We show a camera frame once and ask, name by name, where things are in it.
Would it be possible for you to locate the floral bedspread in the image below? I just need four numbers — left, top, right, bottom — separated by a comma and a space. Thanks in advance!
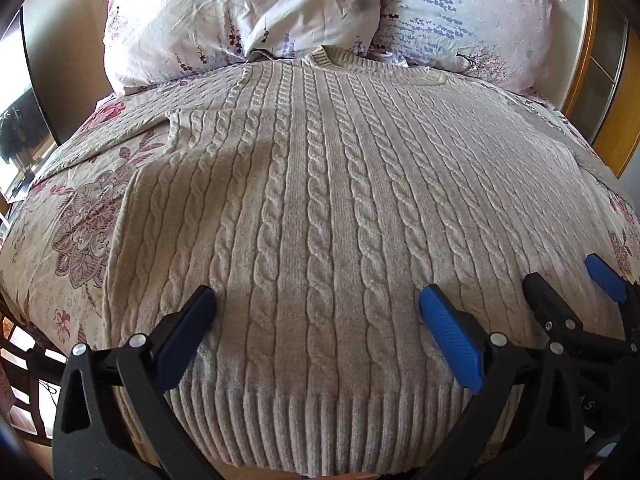
0, 80, 640, 466

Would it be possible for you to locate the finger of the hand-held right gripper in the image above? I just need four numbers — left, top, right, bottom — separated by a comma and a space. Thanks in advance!
522, 272, 585, 339
584, 253, 640, 346

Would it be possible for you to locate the beige cable-knit sweater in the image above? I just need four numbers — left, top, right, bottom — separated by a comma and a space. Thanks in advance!
35, 45, 633, 476

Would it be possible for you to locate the pale blue lavender-print pillow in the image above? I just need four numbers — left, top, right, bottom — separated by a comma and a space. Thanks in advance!
372, 0, 569, 94

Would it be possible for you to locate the dark wooden chair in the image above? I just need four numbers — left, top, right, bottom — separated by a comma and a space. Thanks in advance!
0, 290, 131, 466

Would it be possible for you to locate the pink floral pillow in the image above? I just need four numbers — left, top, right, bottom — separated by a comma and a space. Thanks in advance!
101, 0, 383, 97

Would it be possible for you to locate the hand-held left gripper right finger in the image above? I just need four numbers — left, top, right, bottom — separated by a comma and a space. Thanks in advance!
415, 284, 586, 480

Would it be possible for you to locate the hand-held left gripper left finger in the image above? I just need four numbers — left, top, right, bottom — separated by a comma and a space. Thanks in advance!
52, 285, 226, 480

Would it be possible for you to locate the dark television screen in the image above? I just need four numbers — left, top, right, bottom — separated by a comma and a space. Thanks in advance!
0, 10, 66, 201

